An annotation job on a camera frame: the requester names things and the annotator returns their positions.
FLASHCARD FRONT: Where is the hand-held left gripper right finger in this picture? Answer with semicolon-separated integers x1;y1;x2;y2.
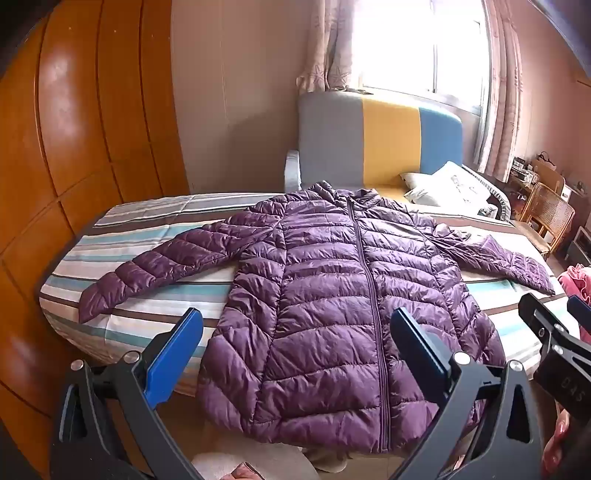
390;307;543;480

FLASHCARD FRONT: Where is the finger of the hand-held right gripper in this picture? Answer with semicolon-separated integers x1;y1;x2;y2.
567;294;591;344
518;292;583;356

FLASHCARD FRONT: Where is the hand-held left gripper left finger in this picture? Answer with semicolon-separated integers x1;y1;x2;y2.
50;307;204;480

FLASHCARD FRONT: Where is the purple down jacket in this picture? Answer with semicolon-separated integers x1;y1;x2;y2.
78;181;556;455

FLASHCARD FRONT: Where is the person's right hand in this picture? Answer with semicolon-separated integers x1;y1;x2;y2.
542;407;576;474

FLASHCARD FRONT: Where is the pink cloth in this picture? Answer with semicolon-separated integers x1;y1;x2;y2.
556;267;591;315

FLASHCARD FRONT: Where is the dark storage box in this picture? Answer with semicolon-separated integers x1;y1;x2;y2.
566;228;591;267

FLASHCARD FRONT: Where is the bed with striped sheet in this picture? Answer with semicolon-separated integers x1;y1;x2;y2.
38;191;568;398

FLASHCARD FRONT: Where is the rattan chair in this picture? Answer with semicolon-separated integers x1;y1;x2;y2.
521;182;576;258

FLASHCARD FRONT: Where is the cluttered wooden desk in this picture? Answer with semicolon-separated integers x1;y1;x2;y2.
508;152;568;197

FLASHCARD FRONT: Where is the white printed pillow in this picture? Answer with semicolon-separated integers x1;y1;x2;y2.
399;161;491;214

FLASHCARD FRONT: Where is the grey yellow blue sofa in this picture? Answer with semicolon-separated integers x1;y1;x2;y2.
284;91;513;223

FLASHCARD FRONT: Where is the wooden wardrobe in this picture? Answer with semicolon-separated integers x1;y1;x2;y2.
0;0;191;464

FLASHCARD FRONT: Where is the window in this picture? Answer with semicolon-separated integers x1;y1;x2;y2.
353;0;490;116

